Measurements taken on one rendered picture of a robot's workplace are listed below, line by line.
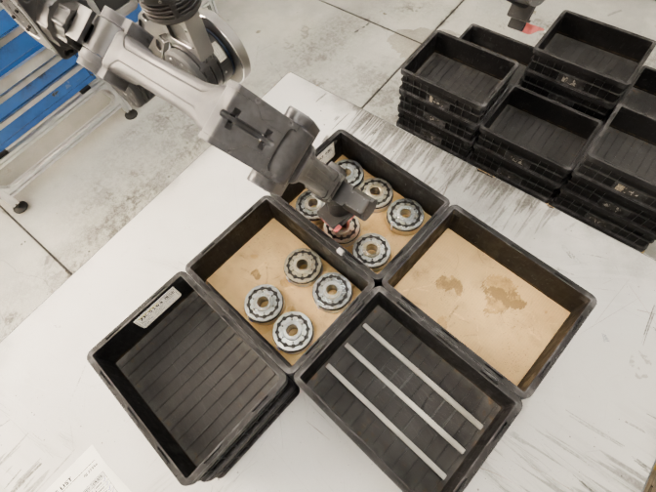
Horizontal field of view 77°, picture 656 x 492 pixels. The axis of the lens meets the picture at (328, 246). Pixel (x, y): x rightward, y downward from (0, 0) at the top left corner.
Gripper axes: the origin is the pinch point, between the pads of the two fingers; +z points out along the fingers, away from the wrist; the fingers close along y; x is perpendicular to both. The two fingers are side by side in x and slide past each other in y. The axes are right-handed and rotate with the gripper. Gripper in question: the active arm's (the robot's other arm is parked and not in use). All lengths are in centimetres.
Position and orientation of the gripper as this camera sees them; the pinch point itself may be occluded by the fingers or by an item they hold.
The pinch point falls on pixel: (341, 224)
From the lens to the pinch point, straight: 114.8
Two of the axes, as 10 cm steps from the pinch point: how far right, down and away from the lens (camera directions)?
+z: 0.9, 4.2, 9.0
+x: -6.8, -6.3, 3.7
